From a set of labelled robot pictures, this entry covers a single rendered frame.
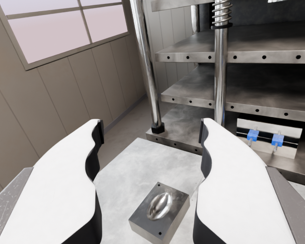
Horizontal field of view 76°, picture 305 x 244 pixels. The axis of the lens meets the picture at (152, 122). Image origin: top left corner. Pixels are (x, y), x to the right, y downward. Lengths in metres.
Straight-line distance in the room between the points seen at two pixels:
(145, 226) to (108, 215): 0.22
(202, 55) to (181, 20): 2.29
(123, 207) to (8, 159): 1.54
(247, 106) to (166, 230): 0.67
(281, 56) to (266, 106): 0.23
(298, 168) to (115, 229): 0.84
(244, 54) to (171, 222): 0.74
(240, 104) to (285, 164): 0.35
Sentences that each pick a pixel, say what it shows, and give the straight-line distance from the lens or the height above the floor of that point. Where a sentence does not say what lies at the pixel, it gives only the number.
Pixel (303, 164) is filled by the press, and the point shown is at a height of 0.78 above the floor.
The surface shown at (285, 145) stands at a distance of 1.13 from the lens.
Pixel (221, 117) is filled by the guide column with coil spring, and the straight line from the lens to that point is 1.07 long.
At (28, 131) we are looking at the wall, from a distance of 2.30.
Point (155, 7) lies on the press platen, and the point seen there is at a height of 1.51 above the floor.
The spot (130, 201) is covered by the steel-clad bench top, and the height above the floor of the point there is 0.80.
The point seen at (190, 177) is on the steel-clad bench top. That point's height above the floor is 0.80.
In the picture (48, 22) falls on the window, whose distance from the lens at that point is 2.46.
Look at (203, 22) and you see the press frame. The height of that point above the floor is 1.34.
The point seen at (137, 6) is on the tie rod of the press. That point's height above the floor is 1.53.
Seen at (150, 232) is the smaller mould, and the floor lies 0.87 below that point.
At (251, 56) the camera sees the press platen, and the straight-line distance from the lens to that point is 0.97.
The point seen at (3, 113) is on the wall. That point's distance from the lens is 2.18.
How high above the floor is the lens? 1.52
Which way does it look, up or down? 30 degrees down
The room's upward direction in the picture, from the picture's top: 10 degrees counter-clockwise
